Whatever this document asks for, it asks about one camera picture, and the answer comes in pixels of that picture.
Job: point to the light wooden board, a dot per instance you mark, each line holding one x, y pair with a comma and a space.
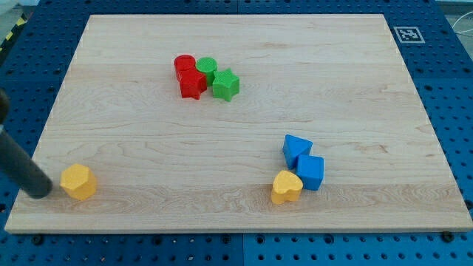
167, 164

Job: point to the yellow hexagon block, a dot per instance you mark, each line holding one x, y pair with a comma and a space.
79, 182

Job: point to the yellow heart block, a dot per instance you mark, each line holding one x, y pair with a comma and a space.
286, 187

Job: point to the blue cube block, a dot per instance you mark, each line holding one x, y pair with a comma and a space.
310, 169

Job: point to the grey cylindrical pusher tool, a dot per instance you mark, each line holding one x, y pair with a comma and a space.
17, 164

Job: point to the white fiducial marker tag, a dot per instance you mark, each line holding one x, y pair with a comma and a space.
409, 35

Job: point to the green star block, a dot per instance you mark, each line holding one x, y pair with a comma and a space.
225, 85

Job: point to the red cylinder block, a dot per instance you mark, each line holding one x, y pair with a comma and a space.
182, 63

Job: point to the blue triangle block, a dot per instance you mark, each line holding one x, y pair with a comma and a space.
293, 147

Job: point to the green cylinder block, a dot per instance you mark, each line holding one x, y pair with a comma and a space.
207, 66

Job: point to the red star block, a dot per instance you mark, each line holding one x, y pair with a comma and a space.
192, 83

